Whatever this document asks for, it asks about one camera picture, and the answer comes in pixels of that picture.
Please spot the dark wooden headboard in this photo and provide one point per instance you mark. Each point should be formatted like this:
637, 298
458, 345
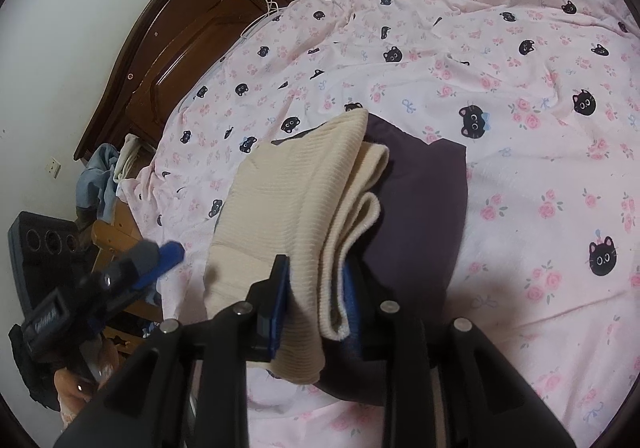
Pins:
190, 38

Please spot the white crumpled cloth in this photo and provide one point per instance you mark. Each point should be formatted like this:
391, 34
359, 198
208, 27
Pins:
127, 153

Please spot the blue cloth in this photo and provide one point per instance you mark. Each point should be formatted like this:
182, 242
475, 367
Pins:
97, 178

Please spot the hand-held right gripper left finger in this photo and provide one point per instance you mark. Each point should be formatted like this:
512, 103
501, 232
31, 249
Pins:
277, 308

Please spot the beige knit garment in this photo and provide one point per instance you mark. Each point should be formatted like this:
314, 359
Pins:
285, 198

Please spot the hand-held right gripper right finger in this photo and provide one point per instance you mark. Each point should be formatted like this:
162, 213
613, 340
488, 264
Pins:
350, 293

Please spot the person's left hand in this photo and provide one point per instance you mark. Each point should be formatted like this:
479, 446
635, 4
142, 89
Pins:
70, 388

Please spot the white wall socket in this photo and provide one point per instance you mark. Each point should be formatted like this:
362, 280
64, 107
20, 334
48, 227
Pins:
53, 168

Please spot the pink cat print bed cover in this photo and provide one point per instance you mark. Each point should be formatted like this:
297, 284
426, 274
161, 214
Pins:
500, 78

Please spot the dark purple garment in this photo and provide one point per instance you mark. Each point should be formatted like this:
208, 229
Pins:
420, 228

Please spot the wooden chair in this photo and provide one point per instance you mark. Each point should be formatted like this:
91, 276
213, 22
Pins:
117, 233

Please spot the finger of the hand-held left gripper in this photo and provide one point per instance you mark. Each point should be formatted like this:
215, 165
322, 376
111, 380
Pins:
170, 254
145, 282

